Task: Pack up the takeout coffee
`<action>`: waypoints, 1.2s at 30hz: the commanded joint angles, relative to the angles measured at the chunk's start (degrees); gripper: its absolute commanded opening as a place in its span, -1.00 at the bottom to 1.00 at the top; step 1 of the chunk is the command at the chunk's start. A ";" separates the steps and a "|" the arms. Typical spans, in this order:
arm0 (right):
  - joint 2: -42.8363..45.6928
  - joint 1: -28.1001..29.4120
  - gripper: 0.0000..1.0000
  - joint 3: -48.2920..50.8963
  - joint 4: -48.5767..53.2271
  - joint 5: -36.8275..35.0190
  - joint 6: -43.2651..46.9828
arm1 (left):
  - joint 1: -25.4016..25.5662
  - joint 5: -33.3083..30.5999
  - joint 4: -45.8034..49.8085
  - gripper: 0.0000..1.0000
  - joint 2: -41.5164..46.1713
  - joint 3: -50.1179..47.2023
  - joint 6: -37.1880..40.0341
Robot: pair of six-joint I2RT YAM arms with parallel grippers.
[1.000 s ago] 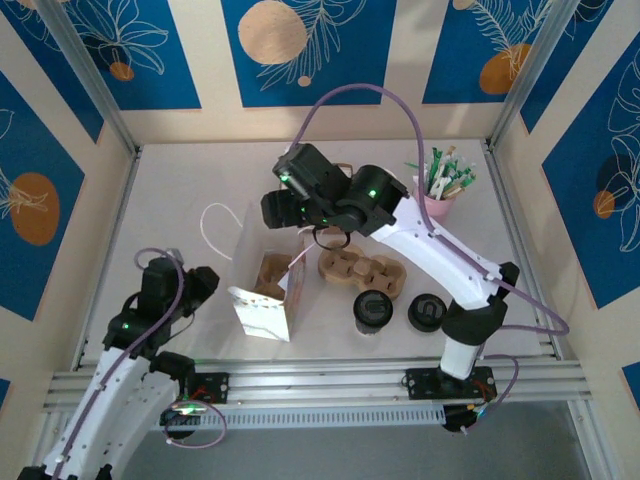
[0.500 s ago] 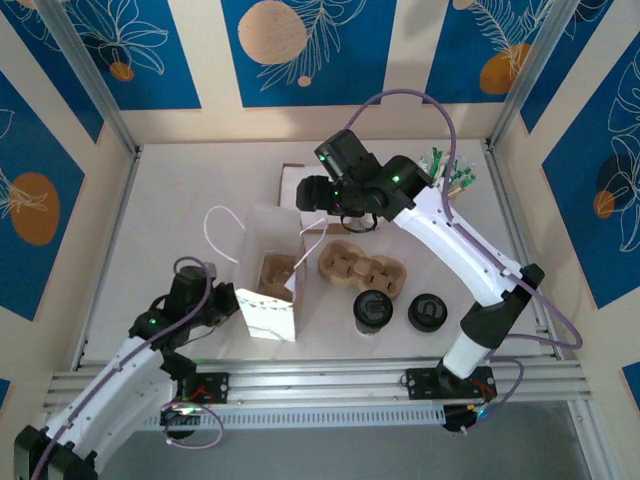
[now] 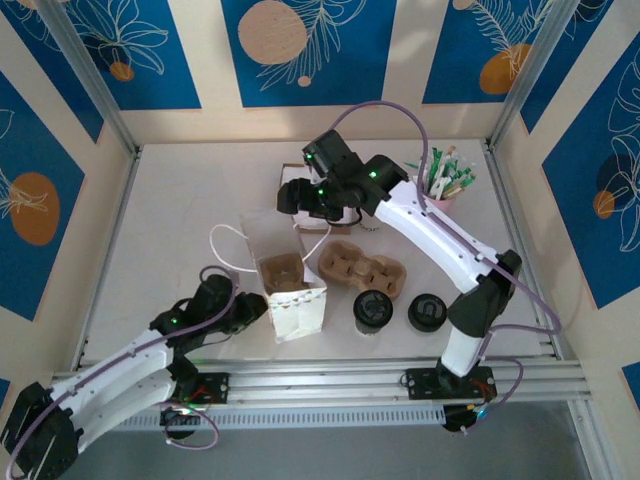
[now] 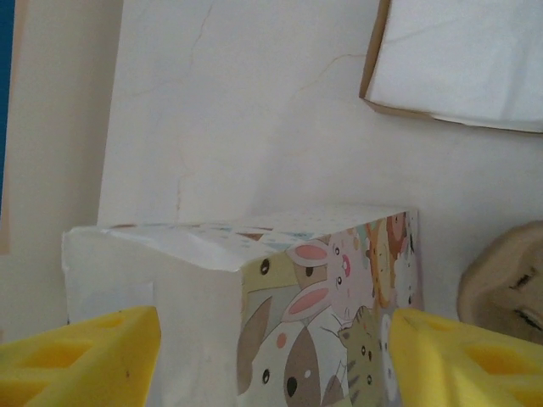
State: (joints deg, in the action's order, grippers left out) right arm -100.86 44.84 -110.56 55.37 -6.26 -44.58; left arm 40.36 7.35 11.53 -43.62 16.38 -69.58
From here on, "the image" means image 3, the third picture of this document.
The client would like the white printed paper bag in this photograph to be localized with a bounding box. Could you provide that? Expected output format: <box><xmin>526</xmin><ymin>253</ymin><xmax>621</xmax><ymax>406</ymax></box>
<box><xmin>209</xmin><ymin>209</ymin><xmax>331</xmax><ymax>345</ymax></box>

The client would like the black lidded coffee cup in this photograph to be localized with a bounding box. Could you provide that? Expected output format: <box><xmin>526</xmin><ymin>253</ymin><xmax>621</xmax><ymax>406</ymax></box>
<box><xmin>352</xmin><ymin>288</ymin><xmax>395</xmax><ymax>335</ymax></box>

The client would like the white wrapped straw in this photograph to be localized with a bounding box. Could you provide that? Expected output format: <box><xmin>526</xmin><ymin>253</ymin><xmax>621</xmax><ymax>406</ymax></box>
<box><xmin>430</xmin><ymin>174</ymin><xmax>454</xmax><ymax>200</ymax></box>

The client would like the pink plastic cup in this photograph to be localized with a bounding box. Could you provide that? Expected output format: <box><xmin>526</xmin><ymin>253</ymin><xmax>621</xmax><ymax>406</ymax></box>
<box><xmin>422</xmin><ymin>192</ymin><xmax>455</xmax><ymax>215</ymax></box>

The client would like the black cup lid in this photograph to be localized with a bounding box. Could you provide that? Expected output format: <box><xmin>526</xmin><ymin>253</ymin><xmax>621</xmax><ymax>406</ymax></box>
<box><xmin>407</xmin><ymin>293</ymin><xmax>448</xmax><ymax>334</ymax></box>

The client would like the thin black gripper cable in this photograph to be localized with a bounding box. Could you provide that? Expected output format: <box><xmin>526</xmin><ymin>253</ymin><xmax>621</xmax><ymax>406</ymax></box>
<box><xmin>327</xmin><ymin>208</ymin><xmax>365</xmax><ymax>236</ymax></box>

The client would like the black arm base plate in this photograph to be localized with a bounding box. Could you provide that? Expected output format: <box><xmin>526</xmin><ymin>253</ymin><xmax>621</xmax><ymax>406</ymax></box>
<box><xmin>197</xmin><ymin>372</ymin><xmax>231</xmax><ymax>405</ymax></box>
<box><xmin>399</xmin><ymin>366</ymin><xmax>499</xmax><ymax>401</ymax></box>

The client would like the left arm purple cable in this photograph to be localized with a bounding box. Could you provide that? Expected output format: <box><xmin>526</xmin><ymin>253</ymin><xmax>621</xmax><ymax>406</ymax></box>
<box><xmin>7</xmin><ymin>266</ymin><xmax>239</xmax><ymax>476</ymax></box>

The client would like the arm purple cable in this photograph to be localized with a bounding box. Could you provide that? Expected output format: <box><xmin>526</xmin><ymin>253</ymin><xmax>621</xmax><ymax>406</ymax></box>
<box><xmin>332</xmin><ymin>101</ymin><xmax>564</xmax><ymax>436</ymax></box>
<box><xmin>7</xmin><ymin>266</ymin><xmax>239</xmax><ymax>476</ymax></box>

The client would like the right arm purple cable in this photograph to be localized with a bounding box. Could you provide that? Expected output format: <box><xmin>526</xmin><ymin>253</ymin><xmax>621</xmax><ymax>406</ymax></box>
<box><xmin>332</xmin><ymin>101</ymin><xmax>564</xmax><ymax>436</ymax></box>

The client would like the aluminium front rail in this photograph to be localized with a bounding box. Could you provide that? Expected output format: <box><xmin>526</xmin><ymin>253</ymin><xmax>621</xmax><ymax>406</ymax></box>
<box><xmin>49</xmin><ymin>355</ymin><xmax>586</xmax><ymax>409</ymax></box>

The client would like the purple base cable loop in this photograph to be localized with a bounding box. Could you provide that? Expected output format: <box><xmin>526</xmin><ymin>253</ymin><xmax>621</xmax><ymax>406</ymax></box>
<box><xmin>164</xmin><ymin>399</ymin><xmax>220</xmax><ymax>449</ymax></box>

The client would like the grey slotted cable duct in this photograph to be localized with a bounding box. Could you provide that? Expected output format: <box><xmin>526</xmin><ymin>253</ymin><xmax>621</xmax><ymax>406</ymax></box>
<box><xmin>117</xmin><ymin>403</ymin><xmax>447</xmax><ymax>432</ymax></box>

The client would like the aluminium frame post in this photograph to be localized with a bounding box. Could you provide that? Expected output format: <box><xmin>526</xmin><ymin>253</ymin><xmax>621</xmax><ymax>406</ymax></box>
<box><xmin>485</xmin><ymin>0</ymin><xmax>587</xmax><ymax>151</ymax></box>
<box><xmin>35</xmin><ymin>0</ymin><xmax>142</xmax><ymax>157</ymax></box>

